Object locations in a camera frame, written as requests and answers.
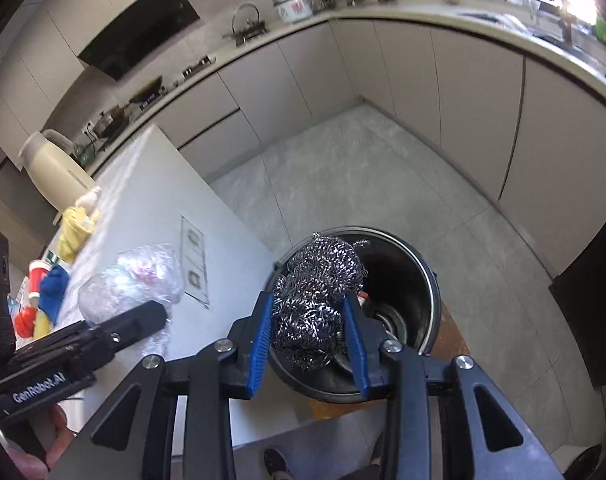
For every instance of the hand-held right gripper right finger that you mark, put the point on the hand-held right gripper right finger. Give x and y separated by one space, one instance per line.
358 345

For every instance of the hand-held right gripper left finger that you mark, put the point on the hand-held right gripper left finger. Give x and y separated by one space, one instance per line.
260 345

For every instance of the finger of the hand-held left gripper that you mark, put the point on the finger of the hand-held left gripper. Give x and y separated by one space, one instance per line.
138 320

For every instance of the clear plastic bag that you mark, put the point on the clear plastic bag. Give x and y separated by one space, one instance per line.
133 275

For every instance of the steel wool scourer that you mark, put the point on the steel wool scourer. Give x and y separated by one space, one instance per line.
313 280

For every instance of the black plastic bucket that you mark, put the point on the black plastic bucket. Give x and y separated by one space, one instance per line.
408 270

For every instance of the person's left hand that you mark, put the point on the person's left hand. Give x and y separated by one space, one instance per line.
58 425

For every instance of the yellow sponge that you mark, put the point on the yellow sponge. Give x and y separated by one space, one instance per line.
44 326

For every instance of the crumpled red packet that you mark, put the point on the crumpled red packet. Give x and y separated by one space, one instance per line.
25 321

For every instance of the checked white tablecloth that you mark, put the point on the checked white tablecloth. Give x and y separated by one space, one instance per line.
98 255

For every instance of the blue cloth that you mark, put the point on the blue cloth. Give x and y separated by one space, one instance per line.
53 290

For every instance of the small wooden stool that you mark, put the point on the small wooden stool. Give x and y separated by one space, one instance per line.
450 335

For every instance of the red paper cup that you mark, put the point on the red paper cup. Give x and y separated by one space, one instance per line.
37 280

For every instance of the small green wrapper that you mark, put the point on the small green wrapper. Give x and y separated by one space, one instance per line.
51 260

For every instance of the yellow cloth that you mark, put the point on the yellow cloth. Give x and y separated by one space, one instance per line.
78 230

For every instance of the person's shoe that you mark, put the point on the person's shoe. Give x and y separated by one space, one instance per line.
278 465
583 462

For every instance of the white kitchen table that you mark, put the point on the white kitchen table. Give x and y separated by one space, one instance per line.
183 200

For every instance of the cream thermos jug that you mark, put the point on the cream thermos jug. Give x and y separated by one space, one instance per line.
53 175

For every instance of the green glass vase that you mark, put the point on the green glass vase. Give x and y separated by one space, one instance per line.
81 151

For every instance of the beige refrigerator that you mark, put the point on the beige refrigerator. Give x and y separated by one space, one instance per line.
3 200

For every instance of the black wok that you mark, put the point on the black wok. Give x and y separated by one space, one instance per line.
144 91

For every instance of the black built-in oven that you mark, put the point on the black built-in oven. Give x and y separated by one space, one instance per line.
593 300

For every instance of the black gas stove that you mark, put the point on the black gas stove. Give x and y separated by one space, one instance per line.
198 66

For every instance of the beige lower cabinets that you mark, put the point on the beige lower cabinets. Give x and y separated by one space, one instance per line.
473 110

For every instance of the beige cabinets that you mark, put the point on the beige cabinets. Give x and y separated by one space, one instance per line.
473 110
43 50

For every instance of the black range hood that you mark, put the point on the black range hood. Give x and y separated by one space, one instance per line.
138 35

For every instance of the beige upper cabinets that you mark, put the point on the beige upper cabinets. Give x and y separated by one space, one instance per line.
43 50

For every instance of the pot with glass lid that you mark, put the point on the pot with glass lid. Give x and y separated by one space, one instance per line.
245 25

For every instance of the white rice cooker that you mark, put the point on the white rice cooker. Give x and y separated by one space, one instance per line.
292 6

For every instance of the kitchen sink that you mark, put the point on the kitchen sink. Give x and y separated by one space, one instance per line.
548 40

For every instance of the metal kitchen faucet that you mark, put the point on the metal kitchen faucet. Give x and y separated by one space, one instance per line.
566 17

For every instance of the green dish soap bottle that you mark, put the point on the green dish soap bottle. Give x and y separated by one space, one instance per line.
604 27

